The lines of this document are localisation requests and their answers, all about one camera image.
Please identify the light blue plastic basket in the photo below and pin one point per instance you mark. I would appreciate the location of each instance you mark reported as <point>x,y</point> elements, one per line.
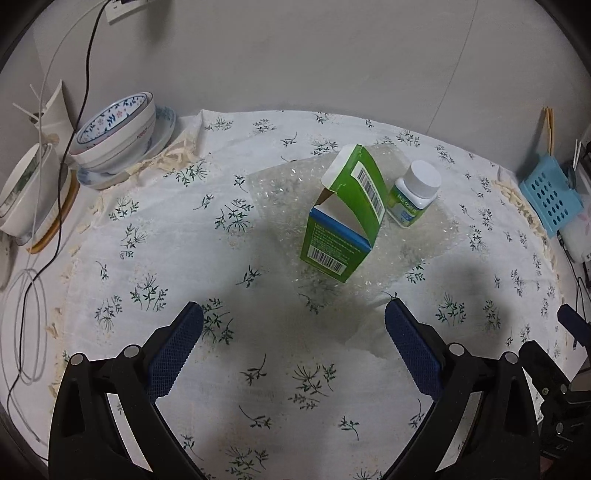
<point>551,194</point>

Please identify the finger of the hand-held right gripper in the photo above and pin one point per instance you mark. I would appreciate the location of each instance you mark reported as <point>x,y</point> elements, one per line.
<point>542,362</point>
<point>572,321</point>

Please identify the white wall socket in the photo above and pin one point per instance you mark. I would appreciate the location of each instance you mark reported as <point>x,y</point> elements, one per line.
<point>127,10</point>

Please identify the white pot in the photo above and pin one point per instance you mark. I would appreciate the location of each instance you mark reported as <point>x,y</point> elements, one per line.
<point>30,194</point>

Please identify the clear bubble wrap sheet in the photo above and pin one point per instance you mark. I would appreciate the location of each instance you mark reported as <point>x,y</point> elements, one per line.
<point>277,194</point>

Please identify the white rounded container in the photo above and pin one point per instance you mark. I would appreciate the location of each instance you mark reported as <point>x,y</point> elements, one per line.
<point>577,230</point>

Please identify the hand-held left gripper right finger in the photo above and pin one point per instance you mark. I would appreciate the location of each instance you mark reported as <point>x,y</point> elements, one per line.
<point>411,350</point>

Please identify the green medicine box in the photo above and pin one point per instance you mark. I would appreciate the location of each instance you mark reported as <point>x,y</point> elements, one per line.
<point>344,230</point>

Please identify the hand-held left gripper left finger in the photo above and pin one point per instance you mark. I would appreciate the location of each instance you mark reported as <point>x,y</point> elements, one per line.
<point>178,350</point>

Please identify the round wooden board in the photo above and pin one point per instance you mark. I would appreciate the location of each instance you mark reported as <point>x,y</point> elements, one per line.
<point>60,217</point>

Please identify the stacked floral bowls on plate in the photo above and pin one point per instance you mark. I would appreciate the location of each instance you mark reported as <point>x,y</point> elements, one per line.
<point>161,131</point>

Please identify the white ceramic bowl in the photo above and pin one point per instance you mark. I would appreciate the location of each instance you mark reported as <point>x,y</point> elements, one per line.
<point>115,157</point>

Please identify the wooden chopsticks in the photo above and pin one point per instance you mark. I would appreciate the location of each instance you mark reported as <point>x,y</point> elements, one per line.
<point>549,131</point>

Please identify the white floral tablecloth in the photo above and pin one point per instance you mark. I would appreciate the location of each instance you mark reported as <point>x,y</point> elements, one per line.
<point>231,277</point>

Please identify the white pill bottle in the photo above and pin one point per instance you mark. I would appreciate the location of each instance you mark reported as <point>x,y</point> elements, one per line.
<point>413,194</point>

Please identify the blue floral ceramic bowl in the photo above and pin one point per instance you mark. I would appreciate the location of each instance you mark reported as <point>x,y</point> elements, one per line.
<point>117,122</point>

